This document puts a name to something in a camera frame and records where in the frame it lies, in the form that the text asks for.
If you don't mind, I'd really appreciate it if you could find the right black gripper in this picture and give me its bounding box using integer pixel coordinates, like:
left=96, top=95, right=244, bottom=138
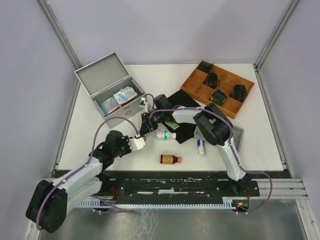
left=139, top=110, right=164, bottom=137

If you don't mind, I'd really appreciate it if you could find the green small sachet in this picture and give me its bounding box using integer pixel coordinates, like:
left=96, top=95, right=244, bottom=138
left=165, top=121, right=179, bottom=130

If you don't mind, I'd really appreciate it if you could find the blue white gauze packet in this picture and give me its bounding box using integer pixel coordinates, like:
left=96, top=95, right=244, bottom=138
left=113, top=86, right=138, bottom=105

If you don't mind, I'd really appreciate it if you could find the light blue mask packet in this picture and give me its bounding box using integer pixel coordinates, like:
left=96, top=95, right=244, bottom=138
left=99, top=96, right=121, bottom=117

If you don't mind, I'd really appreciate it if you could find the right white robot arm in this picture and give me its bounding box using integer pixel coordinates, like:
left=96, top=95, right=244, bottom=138
left=139, top=94, right=251, bottom=196

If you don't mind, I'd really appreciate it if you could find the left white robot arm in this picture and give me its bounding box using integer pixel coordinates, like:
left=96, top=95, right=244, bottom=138
left=25, top=130, right=133, bottom=233

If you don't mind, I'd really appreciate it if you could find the brown medicine bottle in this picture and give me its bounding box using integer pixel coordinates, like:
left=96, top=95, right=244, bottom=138
left=160, top=154, right=182, bottom=165

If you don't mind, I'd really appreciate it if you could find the clear bottle green label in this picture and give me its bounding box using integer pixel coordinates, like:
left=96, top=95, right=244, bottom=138
left=155, top=131, right=177, bottom=141

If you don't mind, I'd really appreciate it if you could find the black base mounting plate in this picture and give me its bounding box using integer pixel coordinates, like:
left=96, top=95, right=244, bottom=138
left=97, top=170, right=260, bottom=205

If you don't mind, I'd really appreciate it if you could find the black folded cloth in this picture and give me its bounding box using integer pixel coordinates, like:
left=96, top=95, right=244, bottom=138
left=163, top=90, right=200, bottom=144

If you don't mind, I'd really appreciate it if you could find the white blue tube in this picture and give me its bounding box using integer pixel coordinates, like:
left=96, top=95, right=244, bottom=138
left=197, top=139, right=207, bottom=156

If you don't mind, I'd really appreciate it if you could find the grey metal first aid box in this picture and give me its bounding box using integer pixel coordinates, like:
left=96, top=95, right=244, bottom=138
left=74, top=52, right=145, bottom=120

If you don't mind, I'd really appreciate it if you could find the brown wooden compartment tray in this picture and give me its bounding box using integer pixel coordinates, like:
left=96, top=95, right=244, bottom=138
left=180, top=63, right=255, bottom=119

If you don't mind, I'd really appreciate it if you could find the green dark rolled item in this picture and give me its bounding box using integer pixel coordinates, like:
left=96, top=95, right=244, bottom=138
left=209, top=89, right=227, bottom=106

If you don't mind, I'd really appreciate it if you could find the dark rolled item compartment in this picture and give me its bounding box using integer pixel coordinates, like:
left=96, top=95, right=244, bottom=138
left=203, top=72, right=220, bottom=89
left=197, top=61, right=214, bottom=74

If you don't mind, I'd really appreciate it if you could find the dark rolled item top compartment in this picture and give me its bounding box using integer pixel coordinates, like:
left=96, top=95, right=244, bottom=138
left=197, top=61, right=214, bottom=74

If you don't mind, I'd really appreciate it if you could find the grey plastic divided tray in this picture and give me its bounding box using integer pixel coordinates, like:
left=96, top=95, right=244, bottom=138
left=194, top=125, right=245, bottom=153

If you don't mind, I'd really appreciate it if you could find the black rolled item right compartment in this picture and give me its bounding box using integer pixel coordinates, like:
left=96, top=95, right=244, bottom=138
left=230, top=84, right=248, bottom=103

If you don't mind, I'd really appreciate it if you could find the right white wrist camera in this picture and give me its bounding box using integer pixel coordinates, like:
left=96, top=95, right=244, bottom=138
left=139, top=97, right=151, bottom=112

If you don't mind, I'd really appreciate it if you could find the light blue cable duct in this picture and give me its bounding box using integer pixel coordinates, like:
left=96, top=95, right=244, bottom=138
left=76, top=197, right=237, bottom=210

